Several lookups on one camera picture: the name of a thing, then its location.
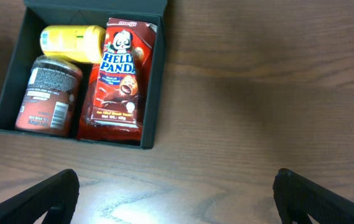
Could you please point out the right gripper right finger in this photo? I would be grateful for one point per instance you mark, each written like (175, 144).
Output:
(300, 200)

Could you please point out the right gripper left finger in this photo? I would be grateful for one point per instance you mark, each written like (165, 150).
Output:
(54, 199)

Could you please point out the yellow round container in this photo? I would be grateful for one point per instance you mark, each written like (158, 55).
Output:
(82, 44)

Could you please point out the red Hacks candy bag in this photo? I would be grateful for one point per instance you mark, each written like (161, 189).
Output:
(108, 130)

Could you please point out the red Pringles can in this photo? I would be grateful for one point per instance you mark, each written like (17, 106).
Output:
(50, 97)

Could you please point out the red Hello Panda box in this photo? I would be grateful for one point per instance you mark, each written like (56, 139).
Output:
(126, 60)

